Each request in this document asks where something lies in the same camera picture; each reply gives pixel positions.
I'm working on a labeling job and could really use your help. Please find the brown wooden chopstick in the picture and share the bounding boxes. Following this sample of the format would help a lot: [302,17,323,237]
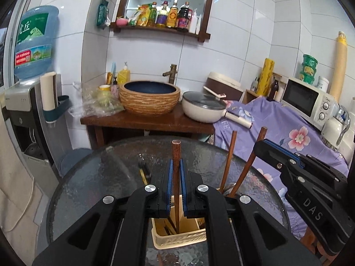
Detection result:
[228,127,268,198]
[172,139,181,234]
[219,131,237,193]

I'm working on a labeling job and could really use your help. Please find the black chopstick gold band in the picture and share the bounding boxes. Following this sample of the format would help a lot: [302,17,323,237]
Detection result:
[138,162,152,185]

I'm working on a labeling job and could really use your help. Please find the purple floral cloth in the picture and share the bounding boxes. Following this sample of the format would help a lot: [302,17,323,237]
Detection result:
[214,98,349,239]

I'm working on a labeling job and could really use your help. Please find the cream perforated utensil holder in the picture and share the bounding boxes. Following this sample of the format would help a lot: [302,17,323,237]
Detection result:
[150,193,232,250]

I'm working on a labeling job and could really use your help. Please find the white kettle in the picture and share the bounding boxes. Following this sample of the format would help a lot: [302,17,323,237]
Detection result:
[321,105,350,151]

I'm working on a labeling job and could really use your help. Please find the white microwave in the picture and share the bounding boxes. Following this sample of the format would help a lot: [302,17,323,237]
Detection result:
[281,78,339,131]

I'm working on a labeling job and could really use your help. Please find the brown glass bottle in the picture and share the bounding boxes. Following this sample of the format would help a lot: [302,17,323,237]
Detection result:
[266,79,279,102]

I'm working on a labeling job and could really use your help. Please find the yellow roll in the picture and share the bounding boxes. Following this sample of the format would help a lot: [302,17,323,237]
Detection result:
[256,58,275,97]

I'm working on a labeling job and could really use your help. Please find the brown rice cooker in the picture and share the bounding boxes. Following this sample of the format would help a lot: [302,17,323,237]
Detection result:
[203,71,244,101]

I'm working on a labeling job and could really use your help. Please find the tan rolled mat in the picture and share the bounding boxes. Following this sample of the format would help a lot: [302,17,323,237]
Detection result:
[330,31,348,103]

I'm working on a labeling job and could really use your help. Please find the green stacked cups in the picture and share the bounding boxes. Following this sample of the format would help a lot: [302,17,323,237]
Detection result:
[299,54,318,85]

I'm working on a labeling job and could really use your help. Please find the cream pan with lid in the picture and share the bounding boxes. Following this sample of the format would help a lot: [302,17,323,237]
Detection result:
[182,91,252,129]

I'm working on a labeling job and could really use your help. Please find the beige cloth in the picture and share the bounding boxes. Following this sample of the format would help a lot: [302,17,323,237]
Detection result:
[1,117,41,265]

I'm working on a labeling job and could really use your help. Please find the wooden counter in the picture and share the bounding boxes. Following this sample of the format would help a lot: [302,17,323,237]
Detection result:
[80,104,215,148]

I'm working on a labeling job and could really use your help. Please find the water dispenser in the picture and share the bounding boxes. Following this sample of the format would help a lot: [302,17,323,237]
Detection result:
[5,78,72,197]

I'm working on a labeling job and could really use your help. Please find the plastic bag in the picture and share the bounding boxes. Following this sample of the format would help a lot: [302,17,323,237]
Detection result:
[68,82,124,118]

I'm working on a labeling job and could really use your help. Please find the woven basin sink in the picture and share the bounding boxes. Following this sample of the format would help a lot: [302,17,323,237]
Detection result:
[119,80,181,116]

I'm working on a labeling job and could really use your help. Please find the brass faucet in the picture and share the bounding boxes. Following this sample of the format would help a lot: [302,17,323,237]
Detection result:
[162,64,178,85]

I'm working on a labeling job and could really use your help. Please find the yellow soap bottle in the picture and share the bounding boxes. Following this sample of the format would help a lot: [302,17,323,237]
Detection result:
[117,62,130,85]

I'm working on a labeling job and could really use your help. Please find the dark soy sauce bottle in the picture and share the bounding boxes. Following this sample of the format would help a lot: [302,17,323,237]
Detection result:
[175,1,193,32]

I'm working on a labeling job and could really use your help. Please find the wooden framed mirror shelf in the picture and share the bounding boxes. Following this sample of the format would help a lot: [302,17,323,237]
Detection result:
[110,0,213,43]

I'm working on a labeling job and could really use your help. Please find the blue water jug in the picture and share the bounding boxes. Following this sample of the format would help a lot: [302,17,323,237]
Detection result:
[14,6,59,80]

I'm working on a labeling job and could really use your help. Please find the green hanging packet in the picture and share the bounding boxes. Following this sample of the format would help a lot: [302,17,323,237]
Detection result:
[96,0,111,29]

